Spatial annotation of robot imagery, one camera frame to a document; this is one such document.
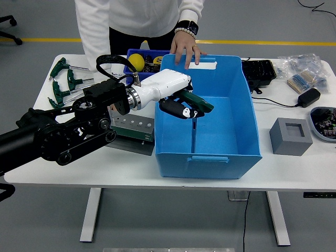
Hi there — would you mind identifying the black strap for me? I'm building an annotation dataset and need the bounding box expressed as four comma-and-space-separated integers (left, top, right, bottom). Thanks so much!
248, 80, 263, 95

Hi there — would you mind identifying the green grey hex key stand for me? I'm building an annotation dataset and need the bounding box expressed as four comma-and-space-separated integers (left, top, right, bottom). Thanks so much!
104, 107, 156, 157

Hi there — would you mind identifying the black hanging cable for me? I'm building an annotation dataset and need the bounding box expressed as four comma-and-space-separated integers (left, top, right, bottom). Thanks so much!
241, 191, 251, 252

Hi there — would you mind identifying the yellow floor tape line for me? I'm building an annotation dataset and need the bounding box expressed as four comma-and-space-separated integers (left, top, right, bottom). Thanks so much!
0, 38, 336, 47

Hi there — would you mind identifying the grey metal box under desk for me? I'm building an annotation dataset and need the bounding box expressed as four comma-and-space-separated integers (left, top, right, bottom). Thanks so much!
227, 190, 250, 202

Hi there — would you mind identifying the black office chair base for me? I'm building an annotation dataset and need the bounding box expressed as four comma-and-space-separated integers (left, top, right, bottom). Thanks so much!
0, 15, 23, 46

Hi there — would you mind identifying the black cable on floor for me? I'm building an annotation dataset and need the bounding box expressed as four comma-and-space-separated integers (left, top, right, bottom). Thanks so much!
298, 0, 336, 20

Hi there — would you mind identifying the pile of circuit parts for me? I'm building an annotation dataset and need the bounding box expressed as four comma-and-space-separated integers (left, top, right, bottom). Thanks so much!
312, 108, 336, 139

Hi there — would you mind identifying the black desk control panel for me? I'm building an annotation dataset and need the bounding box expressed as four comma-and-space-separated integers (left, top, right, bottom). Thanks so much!
303, 192, 336, 199

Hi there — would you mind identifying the black plastic tray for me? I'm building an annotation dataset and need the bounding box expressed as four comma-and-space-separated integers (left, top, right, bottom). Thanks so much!
240, 59, 277, 87

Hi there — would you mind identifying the black adapter cable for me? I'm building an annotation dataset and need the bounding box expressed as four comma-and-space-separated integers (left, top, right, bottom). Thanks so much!
251, 96, 300, 108

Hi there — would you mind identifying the person's left hand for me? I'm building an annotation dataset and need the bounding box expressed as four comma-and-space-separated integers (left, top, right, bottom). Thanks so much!
170, 33, 208, 70

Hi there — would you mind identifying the dark metal parts cluster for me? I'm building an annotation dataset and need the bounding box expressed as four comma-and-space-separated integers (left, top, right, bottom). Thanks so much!
143, 64, 161, 74

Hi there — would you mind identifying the grey block with square recess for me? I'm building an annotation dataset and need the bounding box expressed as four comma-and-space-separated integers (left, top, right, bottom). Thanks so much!
269, 117, 314, 156

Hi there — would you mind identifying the blue resistor strip bundle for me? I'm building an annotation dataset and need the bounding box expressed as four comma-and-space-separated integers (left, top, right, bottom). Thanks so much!
287, 73, 308, 95

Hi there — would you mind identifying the person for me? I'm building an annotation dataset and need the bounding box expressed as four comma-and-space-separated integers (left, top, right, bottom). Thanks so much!
74, 0, 208, 112

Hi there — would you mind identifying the white desk leg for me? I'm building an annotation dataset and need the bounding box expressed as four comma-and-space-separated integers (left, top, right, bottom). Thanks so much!
79, 187, 102, 243
265, 191, 291, 247

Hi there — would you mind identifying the large green T-handle hex key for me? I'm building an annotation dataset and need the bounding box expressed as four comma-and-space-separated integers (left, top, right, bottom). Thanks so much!
178, 90, 215, 155

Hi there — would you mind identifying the tan resistor strip bundle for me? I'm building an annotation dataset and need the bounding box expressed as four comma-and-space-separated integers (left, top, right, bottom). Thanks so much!
300, 70, 320, 86

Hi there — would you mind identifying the white bead bracelet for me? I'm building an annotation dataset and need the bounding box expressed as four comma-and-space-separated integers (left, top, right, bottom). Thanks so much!
174, 27, 197, 39

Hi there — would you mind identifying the large light blue box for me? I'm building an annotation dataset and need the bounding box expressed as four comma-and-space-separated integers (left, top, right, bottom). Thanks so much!
154, 54, 263, 180

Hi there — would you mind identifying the black power adapter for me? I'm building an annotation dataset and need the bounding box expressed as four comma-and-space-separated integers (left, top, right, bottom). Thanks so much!
297, 88, 321, 108

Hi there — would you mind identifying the clear bag of blue components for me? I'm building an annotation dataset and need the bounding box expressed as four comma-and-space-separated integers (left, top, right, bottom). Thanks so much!
277, 53, 325, 79

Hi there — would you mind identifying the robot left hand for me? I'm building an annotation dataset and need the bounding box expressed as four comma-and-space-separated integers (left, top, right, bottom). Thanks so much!
139, 68, 206, 120

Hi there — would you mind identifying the yellow lemon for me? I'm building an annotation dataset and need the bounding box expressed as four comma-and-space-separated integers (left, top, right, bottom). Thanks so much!
128, 54, 145, 72

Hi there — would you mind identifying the grey-blue oval tray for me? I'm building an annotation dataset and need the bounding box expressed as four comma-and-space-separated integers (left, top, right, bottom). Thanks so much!
309, 106, 336, 143

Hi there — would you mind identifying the clear plastic bag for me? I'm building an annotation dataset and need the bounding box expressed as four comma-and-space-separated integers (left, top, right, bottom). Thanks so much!
311, 68, 331, 95

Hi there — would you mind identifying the small dark blue bin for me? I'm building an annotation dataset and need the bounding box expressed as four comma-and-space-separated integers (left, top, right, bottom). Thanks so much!
123, 49, 171, 85

